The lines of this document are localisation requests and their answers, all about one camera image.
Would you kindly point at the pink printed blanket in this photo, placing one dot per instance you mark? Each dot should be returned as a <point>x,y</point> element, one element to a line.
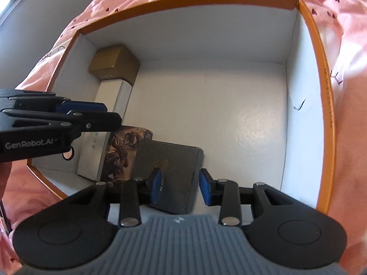
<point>352,63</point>

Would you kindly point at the dark grey box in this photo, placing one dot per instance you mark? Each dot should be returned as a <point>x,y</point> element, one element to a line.
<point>175,163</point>

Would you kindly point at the illustrated dark box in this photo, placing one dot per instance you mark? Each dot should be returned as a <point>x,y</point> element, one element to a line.
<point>123,151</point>

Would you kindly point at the long white box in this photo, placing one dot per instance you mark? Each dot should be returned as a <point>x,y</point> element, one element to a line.
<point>114,94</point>

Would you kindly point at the orange cardboard box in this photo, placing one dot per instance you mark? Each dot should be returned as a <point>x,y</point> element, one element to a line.
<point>215,106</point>

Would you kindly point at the small brown cardboard box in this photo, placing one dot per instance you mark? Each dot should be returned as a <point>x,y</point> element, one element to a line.
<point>114,63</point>

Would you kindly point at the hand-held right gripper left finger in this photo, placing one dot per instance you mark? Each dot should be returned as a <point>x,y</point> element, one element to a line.
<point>154,183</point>

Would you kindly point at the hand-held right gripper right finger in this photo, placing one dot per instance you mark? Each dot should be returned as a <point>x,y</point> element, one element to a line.
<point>205,186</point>

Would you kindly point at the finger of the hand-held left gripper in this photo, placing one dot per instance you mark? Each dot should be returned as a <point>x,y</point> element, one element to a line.
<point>100,121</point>
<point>83,107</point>

